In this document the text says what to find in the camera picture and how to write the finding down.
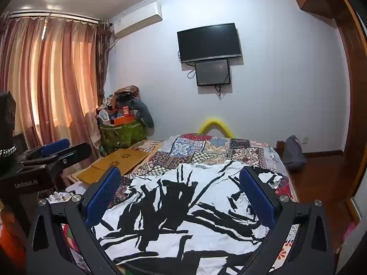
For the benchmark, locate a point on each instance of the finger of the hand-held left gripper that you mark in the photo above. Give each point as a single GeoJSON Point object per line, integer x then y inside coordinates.
{"type": "Point", "coordinates": [74, 153]}
{"type": "Point", "coordinates": [56, 145]}

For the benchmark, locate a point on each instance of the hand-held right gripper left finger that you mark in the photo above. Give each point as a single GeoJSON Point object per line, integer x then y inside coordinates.
{"type": "Point", "coordinates": [104, 194]}

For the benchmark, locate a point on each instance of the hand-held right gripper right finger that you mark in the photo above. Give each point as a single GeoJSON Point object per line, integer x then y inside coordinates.
{"type": "Point", "coordinates": [258, 197]}

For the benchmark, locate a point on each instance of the black and white t-shirt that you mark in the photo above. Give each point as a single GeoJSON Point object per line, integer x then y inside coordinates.
{"type": "Point", "coordinates": [186, 220]}

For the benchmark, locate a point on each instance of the pile of brown clothes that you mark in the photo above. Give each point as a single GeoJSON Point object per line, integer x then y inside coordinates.
{"type": "Point", "coordinates": [126, 91]}

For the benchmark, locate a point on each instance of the yellow mat with paw prints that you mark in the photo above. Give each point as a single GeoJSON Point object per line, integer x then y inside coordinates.
{"type": "Point", "coordinates": [120, 159]}

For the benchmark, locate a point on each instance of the green patterned bag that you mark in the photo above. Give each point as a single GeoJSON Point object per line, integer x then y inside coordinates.
{"type": "Point", "coordinates": [126, 134]}

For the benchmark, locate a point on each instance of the grey backpack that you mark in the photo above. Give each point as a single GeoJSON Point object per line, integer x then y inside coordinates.
{"type": "Point", "coordinates": [294, 154]}

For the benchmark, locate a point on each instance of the orange box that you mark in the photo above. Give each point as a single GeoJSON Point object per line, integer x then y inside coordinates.
{"type": "Point", "coordinates": [123, 120]}

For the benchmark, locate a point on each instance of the patchwork printed blanket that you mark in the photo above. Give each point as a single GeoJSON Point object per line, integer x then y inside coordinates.
{"type": "Point", "coordinates": [218, 149]}

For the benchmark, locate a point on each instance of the small red box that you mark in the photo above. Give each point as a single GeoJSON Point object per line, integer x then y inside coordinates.
{"type": "Point", "coordinates": [126, 111]}

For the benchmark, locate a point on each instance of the pink curtain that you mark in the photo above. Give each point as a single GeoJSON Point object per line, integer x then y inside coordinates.
{"type": "Point", "coordinates": [57, 77]}

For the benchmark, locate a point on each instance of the yellow foam arc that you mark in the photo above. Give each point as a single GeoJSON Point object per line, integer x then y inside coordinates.
{"type": "Point", "coordinates": [210, 121]}

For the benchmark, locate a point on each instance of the brown patterned curtain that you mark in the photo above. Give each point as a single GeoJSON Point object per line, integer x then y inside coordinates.
{"type": "Point", "coordinates": [103, 60]}

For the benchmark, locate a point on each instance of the white air conditioner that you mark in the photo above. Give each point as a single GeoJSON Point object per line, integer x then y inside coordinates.
{"type": "Point", "coordinates": [137, 18]}

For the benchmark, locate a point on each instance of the wooden bed frame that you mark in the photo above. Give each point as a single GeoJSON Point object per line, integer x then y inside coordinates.
{"type": "Point", "coordinates": [280, 145]}

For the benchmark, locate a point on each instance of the white wall socket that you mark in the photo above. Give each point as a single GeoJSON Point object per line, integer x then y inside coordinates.
{"type": "Point", "coordinates": [304, 140]}

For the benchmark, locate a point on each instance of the white curtain rail cover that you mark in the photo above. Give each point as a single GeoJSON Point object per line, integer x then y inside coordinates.
{"type": "Point", "coordinates": [54, 15]}

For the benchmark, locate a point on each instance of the small black wall monitor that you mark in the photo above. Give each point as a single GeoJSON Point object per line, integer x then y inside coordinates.
{"type": "Point", "coordinates": [212, 73]}

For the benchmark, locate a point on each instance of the black wall television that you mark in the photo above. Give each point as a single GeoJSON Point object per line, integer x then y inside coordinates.
{"type": "Point", "coordinates": [209, 43]}

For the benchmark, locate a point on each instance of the wooden door frame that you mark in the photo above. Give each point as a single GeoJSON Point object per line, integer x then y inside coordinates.
{"type": "Point", "coordinates": [351, 63]}

